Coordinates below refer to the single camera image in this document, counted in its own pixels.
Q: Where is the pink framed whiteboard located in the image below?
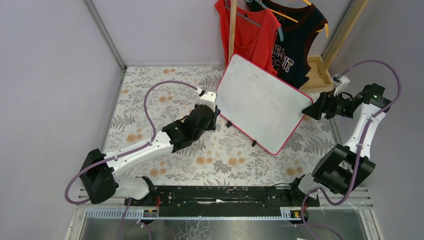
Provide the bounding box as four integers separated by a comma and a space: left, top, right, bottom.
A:
216, 54, 314, 155

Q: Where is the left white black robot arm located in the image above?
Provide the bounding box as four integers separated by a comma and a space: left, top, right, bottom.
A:
79, 104, 220, 205

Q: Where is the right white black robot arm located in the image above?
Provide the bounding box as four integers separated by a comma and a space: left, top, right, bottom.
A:
287, 83, 391, 204

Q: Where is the wooden clothes rack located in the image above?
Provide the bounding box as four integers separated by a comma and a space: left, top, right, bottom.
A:
223, 0, 369, 94

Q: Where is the floral patterned tablecloth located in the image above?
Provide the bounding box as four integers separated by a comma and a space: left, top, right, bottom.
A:
104, 66, 337, 186

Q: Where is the dark navy basketball jersey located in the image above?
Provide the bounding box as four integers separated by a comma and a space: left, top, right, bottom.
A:
263, 0, 319, 89

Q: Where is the red tank top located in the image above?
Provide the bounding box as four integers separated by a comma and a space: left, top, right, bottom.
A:
214, 0, 281, 75

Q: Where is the blue grey clothes hanger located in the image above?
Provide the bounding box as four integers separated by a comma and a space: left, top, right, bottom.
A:
225, 0, 284, 43

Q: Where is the yellow clothes hanger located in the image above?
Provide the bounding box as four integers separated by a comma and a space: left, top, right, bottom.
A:
266, 0, 330, 39

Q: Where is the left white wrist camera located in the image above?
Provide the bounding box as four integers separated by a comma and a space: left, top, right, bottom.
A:
196, 88, 218, 112

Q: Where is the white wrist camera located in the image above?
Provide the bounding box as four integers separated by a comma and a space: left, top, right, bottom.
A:
196, 88, 218, 112
331, 74, 350, 96

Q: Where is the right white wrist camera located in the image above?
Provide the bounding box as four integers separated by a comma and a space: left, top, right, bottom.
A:
331, 74, 350, 96

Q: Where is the wire whiteboard stand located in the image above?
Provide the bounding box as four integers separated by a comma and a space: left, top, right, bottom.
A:
225, 120, 258, 147

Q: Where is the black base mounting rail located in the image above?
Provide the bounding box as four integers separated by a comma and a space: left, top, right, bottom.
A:
124, 185, 306, 218

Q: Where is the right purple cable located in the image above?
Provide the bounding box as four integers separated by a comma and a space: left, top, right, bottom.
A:
299, 59, 402, 240

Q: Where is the purple cable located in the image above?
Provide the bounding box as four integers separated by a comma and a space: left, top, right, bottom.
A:
64, 80, 205, 240
299, 59, 402, 240

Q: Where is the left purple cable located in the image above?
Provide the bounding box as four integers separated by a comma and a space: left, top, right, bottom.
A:
64, 80, 205, 240

